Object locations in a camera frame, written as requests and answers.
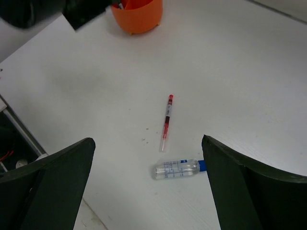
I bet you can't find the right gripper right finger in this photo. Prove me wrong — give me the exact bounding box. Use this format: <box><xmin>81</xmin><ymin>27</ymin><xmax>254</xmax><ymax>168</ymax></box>
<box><xmin>202</xmin><ymin>136</ymin><xmax>307</xmax><ymax>230</ymax></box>

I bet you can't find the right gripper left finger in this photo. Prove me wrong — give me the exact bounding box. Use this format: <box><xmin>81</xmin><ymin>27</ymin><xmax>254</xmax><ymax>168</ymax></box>
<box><xmin>0</xmin><ymin>138</ymin><xmax>95</xmax><ymax>230</ymax></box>

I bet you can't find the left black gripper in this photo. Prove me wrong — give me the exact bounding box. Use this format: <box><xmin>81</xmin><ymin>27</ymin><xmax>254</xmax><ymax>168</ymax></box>
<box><xmin>0</xmin><ymin>0</ymin><xmax>113</xmax><ymax>30</ymax></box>

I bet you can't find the clear spray bottle blue nozzle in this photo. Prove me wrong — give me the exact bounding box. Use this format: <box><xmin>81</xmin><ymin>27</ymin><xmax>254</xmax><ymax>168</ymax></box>
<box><xmin>153</xmin><ymin>159</ymin><xmax>207</xmax><ymax>180</ymax></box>

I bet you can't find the red pen refill with white end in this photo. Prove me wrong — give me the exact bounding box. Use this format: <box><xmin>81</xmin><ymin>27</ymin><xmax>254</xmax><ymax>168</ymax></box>
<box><xmin>159</xmin><ymin>94</ymin><xmax>174</xmax><ymax>152</ymax></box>

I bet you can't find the orange round compartment organizer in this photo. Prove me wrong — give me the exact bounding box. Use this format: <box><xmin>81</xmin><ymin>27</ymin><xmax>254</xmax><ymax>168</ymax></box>
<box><xmin>111</xmin><ymin>0</ymin><xmax>163</xmax><ymax>35</ymax></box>

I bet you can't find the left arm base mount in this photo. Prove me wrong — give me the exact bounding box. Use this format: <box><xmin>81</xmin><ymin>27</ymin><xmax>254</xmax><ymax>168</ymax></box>
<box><xmin>0</xmin><ymin>108</ymin><xmax>47</xmax><ymax>174</ymax></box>

